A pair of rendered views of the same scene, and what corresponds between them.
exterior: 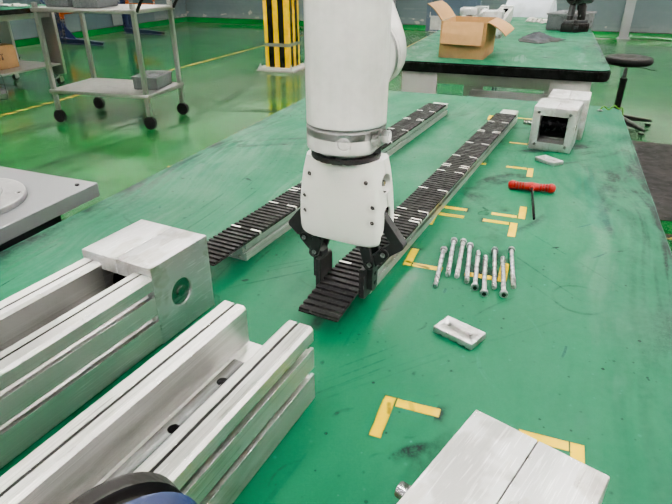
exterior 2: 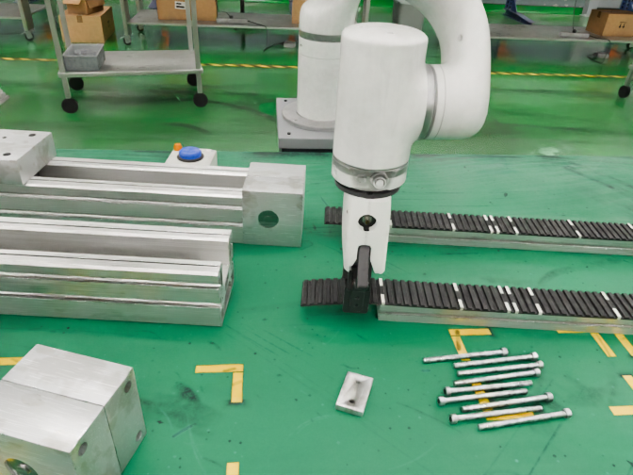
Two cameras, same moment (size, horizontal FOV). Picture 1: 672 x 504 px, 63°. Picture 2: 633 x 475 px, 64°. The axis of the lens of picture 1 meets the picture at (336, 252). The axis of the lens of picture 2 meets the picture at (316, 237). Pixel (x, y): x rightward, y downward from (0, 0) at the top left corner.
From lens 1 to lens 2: 54 cm
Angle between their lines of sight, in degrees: 54
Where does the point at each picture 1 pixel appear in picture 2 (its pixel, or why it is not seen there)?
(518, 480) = (60, 398)
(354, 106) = (342, 139)
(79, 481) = (78, 248)
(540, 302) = (470, 459)
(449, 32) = not seen: outside the picture
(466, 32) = not seen: outside the picture
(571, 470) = (73, 427)
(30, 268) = not seen: hidden behind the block
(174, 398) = (150, 253)
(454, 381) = (283, 404)
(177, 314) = (260, 232)
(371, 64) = (358, 107)
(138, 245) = (268, 176)
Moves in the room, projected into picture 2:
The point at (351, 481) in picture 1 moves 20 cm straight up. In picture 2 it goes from (149, 368) to (121, 217)
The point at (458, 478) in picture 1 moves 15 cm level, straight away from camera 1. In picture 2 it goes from (59, 368) to (230, 356)
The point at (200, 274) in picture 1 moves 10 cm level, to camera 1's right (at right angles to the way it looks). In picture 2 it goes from (289, 218) to (318, 253)
